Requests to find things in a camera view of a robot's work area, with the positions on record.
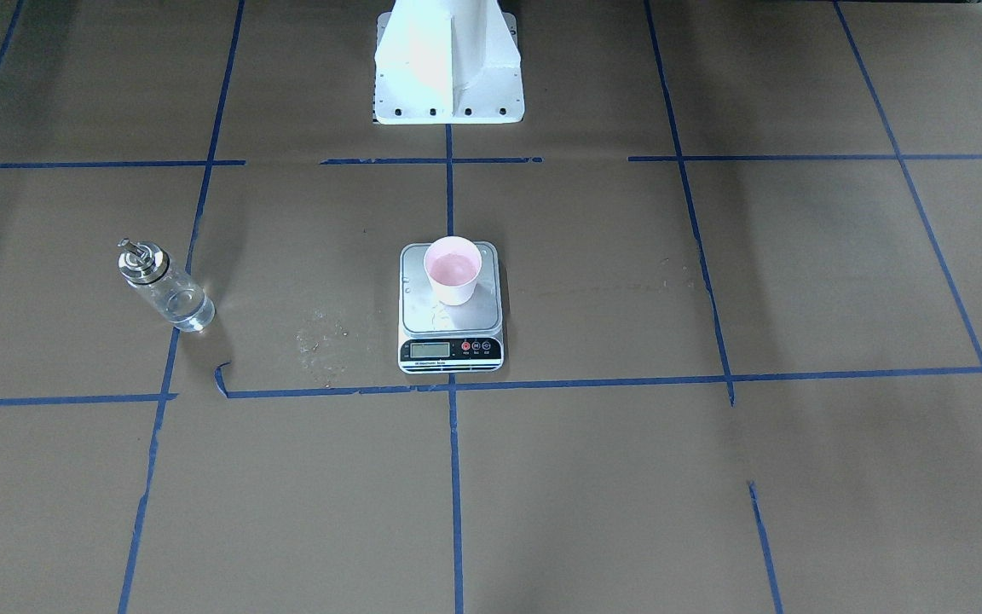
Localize pink paper cup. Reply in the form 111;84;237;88
422;236;482;306

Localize clear glass sauce bottle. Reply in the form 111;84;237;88
118;238;216;332

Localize digital kitchen scale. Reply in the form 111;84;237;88
397;241;506;374

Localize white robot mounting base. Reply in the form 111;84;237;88
372;1;526;125

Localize blue tape grid lines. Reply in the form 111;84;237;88
0;0;982;614

